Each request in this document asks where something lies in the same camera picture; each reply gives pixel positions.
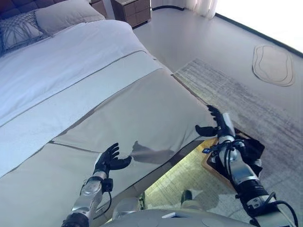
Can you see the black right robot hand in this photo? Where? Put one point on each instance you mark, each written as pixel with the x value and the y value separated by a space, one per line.
pixel 219 124

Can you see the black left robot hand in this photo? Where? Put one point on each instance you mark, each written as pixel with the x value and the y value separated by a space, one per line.
pixel 110 159

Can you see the black garment with white label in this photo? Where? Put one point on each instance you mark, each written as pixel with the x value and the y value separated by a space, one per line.
pixel 253 151

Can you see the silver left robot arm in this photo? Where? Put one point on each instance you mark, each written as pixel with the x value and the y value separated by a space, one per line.
pixel 91 196

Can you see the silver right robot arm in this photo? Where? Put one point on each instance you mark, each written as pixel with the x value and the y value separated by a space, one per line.
pixel 248 179

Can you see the beige bed cover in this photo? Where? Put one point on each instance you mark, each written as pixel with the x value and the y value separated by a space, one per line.
pixel 94 142

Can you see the blue tag on basket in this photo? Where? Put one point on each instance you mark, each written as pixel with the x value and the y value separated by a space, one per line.
pixel 206 150

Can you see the brown wicker basket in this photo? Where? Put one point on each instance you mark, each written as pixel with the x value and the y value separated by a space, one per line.
pixel 220 163

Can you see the silver left robot leg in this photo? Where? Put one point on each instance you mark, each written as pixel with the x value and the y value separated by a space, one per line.
pixel 125 208

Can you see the silver robot leg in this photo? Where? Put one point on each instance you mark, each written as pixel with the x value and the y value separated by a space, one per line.
pixel 125 208
pixel 189 201

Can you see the beige oval floor mat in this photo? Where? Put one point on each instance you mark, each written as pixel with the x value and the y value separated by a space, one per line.
pixel 273 65

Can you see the silver right robot leg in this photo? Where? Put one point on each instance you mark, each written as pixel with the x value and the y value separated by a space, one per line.
pixel 189 201

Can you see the grey robot torso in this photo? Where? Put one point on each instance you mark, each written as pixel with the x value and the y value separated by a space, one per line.
pixel 180 220

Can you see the white duvet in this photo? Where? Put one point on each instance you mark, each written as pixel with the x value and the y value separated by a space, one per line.
pixel 59 66

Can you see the white sheer curtain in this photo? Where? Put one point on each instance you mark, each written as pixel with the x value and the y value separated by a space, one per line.
pixel 201 7

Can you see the blue curved floor strip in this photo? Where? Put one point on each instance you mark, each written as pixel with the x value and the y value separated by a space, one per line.
pixel 168 8

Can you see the brown cube nightstand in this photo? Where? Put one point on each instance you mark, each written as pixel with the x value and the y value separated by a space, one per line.
pixel 131 11

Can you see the beige pillow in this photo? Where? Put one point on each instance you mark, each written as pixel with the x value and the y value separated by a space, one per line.
pixel 66 16

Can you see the grey patterned pillow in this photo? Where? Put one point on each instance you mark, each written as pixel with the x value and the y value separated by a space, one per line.
pixel 19 30

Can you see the brown tufted headboard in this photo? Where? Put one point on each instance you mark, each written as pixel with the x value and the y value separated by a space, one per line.
pixel 28 6

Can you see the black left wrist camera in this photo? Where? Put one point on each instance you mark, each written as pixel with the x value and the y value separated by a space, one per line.
pixel 108 185

